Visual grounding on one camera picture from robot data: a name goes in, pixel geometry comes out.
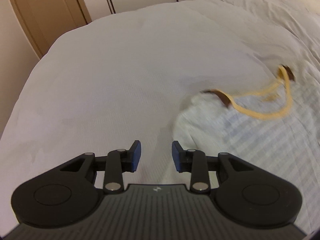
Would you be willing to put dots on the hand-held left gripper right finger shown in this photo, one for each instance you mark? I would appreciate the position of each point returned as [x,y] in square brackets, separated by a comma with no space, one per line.
[177,156]

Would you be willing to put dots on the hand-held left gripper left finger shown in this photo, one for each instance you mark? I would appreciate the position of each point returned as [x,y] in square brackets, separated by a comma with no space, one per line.
[136,155]

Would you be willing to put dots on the grey white-striped shirt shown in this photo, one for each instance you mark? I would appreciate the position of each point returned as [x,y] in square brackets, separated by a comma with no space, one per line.
[250,150]

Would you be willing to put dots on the white bed duvet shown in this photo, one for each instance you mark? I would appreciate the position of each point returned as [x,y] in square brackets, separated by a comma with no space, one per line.
[112,80]

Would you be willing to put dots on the brown wooden door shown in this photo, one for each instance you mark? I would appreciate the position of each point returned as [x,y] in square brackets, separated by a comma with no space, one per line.
[45,10]

